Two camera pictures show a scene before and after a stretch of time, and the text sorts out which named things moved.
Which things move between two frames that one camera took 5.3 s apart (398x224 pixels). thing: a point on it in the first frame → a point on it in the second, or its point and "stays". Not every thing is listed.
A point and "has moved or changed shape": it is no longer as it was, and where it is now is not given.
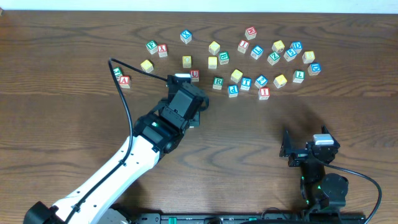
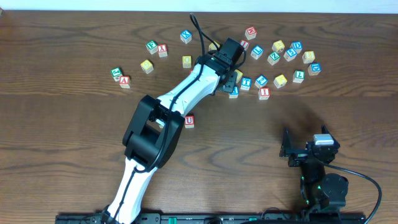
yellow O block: (186, 61) stays
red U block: (194, 75) has moved or changed shape
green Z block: (273, 58) stays
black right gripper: (300, 154) stays
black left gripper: (194, 119) → (230, 82)
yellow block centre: (236, 76) stays
